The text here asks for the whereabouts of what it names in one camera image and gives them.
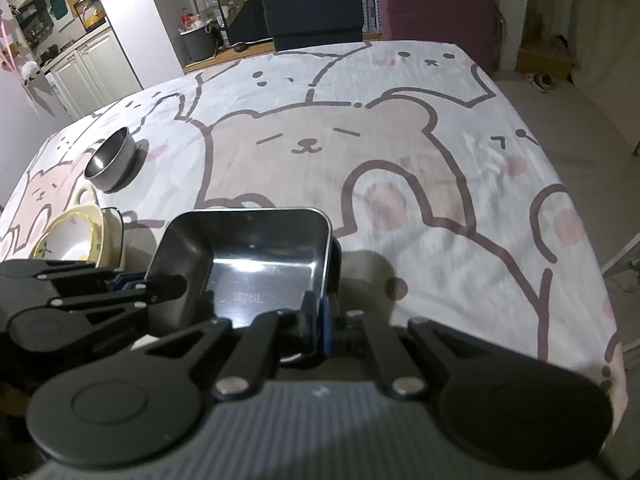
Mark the low cabinet with wooden top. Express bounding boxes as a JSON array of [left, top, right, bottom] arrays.
[[182, 32, 384, 76]]

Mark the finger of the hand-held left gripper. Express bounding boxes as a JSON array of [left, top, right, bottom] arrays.
[[50, 276, 187, 336], [0, 259, 147, 292]]

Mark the steel rectangular container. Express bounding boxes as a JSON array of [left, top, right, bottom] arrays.
[[144, 206, 335, 342]]

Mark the cream bowl with handles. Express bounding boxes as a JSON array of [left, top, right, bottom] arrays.
[[68, 183, 112, 266]]

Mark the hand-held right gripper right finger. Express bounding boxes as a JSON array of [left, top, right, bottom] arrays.
[[321, 294, 506, 398]]

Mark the navy chair cushion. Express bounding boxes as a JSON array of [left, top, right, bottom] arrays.
[[258, 0, 365, 53]]

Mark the yellow-rimmed floral bowl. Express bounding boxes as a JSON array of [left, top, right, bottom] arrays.
[[29, 203, 106, 262]]

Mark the grey trash bin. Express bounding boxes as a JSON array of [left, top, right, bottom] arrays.
[[179, 24, 217, 61]]

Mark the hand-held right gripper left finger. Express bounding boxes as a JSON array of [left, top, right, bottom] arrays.
[[120, 292, 322, 397]]

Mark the bear printed tablecloth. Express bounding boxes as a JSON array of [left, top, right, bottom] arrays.
[[0, 39, 629, 413]]

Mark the pair of slippers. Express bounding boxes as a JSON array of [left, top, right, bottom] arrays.
[[524, 72, 555, 94]]

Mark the wooden stair step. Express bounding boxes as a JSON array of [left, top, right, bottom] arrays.
[[514, 34, 581, 79]]

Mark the dark round steel bowl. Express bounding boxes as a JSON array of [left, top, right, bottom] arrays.
[[83, 127, 137, 192]]

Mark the purple chair cushion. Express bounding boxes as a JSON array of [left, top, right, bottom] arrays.
[[375, 0, 499, 74]]

